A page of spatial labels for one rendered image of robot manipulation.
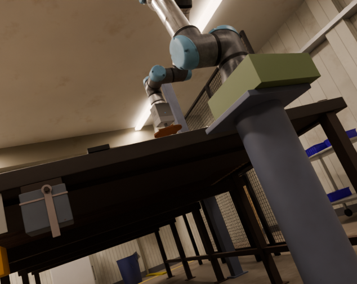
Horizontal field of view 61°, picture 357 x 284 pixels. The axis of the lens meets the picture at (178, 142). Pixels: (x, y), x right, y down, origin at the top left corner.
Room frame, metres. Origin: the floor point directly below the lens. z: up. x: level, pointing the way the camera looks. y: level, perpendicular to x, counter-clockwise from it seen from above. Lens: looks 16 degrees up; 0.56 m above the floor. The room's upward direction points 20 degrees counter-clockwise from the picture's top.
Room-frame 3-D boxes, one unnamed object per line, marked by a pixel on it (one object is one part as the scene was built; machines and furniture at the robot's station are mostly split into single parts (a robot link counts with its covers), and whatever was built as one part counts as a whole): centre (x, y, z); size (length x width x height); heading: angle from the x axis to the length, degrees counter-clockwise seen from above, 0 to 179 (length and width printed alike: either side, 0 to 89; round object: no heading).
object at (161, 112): (1.44, 0.03, 1.15); 0.10 x 0.09 x 0.16; 36
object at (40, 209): (0.93, 0.46, 0.77); 0.14 x 0.11 x 0.18; 113
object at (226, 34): (0.99, -0.28, 1.13); 0.13 x 0.12 x 0.14; 113
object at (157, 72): (1.34, -0.02, 1.30); 0.11 x 0.11 x 0.08; 23
